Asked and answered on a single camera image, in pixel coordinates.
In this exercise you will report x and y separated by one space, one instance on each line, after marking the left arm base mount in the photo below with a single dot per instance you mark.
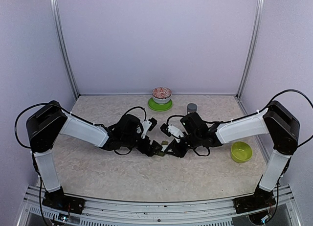
64 202

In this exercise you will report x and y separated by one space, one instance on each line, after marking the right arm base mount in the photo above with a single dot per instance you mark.
258 200

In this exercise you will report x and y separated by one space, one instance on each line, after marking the front aluminium rail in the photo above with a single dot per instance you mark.
103 212

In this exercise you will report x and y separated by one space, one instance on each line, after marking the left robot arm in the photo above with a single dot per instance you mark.
79 167

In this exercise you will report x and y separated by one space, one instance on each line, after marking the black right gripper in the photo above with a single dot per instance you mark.
179 152

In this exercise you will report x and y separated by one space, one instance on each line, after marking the left aluminium frame post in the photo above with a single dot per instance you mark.
63 48

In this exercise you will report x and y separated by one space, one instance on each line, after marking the red patterned white bowl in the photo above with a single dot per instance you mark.
161 95

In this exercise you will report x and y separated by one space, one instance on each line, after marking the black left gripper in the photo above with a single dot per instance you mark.
151 152

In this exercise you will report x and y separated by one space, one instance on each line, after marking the lime green bowl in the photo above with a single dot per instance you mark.
241 152

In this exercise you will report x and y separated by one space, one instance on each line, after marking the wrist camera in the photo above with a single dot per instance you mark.
146 126
171 130

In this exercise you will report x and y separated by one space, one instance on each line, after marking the amber bottle grey cap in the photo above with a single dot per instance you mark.
191 108

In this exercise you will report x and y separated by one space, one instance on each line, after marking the green plate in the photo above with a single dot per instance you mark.
159 107

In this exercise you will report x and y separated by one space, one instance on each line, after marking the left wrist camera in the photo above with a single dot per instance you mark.
146 126

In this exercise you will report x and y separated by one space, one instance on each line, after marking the aluminium frame post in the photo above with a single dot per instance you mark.
251 48
63 48

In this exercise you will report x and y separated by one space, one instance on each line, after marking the right aluminium frame post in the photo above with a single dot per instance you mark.
251 48

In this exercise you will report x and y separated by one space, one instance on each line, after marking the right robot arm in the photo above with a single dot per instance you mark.
273 119

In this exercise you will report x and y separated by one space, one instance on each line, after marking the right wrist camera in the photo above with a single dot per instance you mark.
171 130

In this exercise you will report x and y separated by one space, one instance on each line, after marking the green pill organizer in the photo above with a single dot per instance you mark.
164 145

